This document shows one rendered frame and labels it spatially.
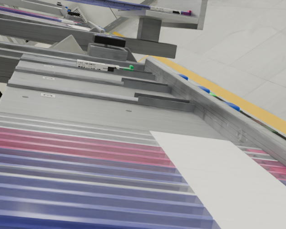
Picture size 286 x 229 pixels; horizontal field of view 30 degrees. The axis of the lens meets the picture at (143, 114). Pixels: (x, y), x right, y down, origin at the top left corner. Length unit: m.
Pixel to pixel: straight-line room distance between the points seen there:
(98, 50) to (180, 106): 0.32
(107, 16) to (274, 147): 7.95
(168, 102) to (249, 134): 0.15
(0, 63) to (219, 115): 0.45
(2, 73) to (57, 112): 0.41
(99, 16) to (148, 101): 7.75
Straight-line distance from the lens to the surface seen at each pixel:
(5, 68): 0.84
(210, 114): 0.50
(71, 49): 1.08
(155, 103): 0.54
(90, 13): 8.27
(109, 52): 0.84
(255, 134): 0.40
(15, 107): 0.44
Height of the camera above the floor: 0.89
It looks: 16 degrees down
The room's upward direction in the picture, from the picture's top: 34 degrees counter-clockwise
